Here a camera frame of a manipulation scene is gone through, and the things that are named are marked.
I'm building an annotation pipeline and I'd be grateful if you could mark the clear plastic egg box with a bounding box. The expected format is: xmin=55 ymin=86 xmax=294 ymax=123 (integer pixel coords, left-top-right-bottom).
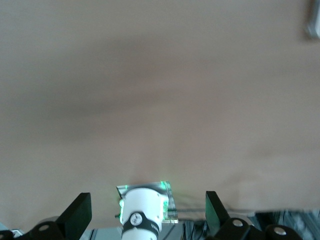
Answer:
xmin=303 ymin=0 xmax=320 ymax=40

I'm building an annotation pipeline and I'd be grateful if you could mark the long black table cable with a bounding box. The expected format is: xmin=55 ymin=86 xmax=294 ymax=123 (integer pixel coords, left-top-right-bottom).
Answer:
xmin=174 ymin=206 xmax=253 ymax=214

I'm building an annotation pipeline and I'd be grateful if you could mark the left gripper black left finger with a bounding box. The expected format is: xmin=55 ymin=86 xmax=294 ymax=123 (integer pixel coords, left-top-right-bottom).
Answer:
xmin=0 ymin=192 xmax=93 ymax=240

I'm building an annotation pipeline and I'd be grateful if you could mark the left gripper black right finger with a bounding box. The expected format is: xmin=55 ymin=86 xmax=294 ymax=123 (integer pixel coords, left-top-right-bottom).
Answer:
xmin=204 ymin=191 xmax=304 ymax=240

